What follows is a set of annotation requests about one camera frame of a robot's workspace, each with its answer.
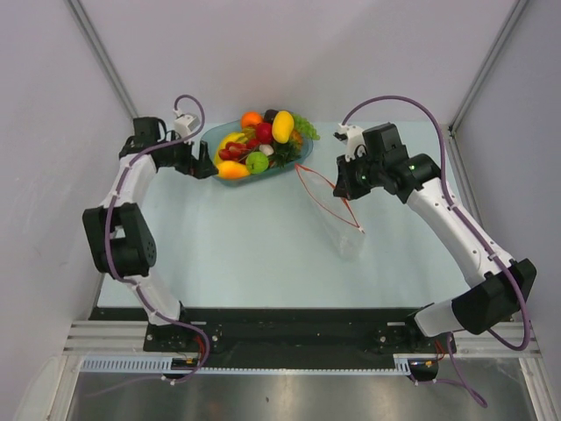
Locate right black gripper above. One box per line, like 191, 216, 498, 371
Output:
334, 150, 385, 201

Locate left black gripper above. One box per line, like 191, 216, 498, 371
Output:
160, 131, 218, 180

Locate orange yellow toy mango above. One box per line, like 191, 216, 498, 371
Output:
217, 161, 251, 180

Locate clear zip top bag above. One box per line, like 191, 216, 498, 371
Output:
295, 164, 366, 260

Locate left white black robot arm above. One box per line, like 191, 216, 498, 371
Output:
82, 114, 217, 351

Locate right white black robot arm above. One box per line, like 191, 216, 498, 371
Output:
333, 123, 536, 352

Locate teal plastic fruit tray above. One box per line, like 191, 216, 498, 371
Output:
201, 121, 314, 188

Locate yellow toy bananas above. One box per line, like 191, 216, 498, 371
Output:
214, 132, 247, 165

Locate green toy apple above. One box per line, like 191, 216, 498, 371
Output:
245, 152, 269, 175

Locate white toy mushroom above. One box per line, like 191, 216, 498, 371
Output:
259, 144, 274, 156

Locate toy orange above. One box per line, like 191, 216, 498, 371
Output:
239, 111, 263, 129

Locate red toy apple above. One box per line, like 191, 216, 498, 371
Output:
255, 122, 273, 144

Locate green toy leafy vegetable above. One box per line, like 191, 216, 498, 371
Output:
270, 140, 302, 168

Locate green toy grapes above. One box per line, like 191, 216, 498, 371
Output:
292, 113, 321, 140

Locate dark purple toy fruit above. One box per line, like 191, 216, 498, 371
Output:
263, 109, 279, 125

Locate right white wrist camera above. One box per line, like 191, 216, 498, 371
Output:
334, 124, 366, 162

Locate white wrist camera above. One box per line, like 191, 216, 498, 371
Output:
174, 111, 199, 139
334, 124, 366, 162

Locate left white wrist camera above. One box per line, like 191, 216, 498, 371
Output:
174, 111, 199, 139

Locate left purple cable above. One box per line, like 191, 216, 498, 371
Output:
82, 94, 212, 398

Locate purple cable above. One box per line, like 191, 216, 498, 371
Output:
82, 94, 212, 398
341, 95, 532, 409

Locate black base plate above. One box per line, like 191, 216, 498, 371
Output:
89, 306, 514, 370

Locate white slotted cable duct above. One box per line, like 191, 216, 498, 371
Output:
79, 355, 437, 375

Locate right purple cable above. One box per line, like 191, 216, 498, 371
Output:
341, 95, 532, 409

